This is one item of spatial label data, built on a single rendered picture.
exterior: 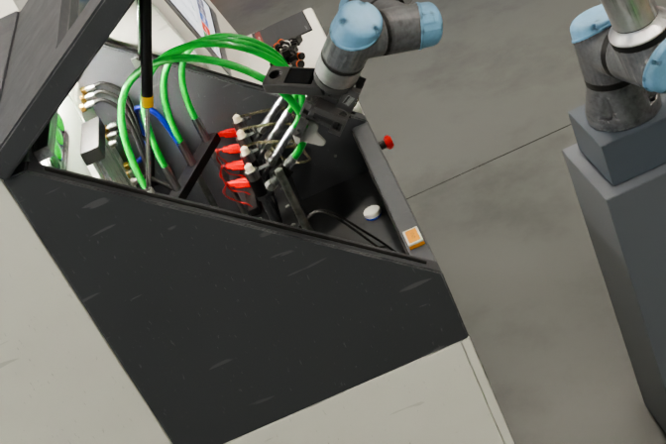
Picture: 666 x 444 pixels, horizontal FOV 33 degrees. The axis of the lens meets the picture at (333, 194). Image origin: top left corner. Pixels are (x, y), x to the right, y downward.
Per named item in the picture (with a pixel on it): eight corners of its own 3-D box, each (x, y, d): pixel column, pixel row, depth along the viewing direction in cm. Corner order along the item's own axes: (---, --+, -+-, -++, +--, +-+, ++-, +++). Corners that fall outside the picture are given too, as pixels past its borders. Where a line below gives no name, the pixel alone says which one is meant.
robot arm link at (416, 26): (411, -8, 189) (354, 1, 185) (447, 4, 180) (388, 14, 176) (412, 37, 192) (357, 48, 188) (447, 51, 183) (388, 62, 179)
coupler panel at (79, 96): (149, 203, 240) (79, 82, 225) (134, 209, 240) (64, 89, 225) (147, 175, 251) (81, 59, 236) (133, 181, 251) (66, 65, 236)
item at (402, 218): (464, 325, 209) (436, 261, 201) (442, 334, 209) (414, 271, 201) (390, 175, 263) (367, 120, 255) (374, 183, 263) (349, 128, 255)
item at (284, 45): (316, 69, 281) (307, 52, 278) (277, 87, 281) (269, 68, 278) (302, 39, 300) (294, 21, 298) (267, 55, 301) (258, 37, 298)
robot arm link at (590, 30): (614, 48, 229) (599, -10, 222) (660, 62, 218) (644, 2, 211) (570, 77, 226) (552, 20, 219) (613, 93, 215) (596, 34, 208)
